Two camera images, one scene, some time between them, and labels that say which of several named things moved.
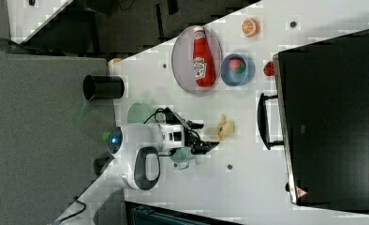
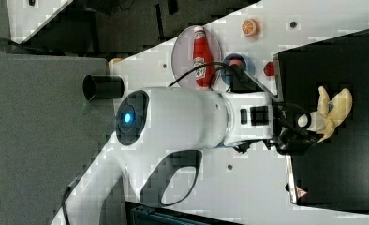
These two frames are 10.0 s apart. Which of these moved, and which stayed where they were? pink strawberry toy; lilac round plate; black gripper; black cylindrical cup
Moved: black gripper
Stayed: lilac round plate; pink strawberry toy; black cylindrical cup
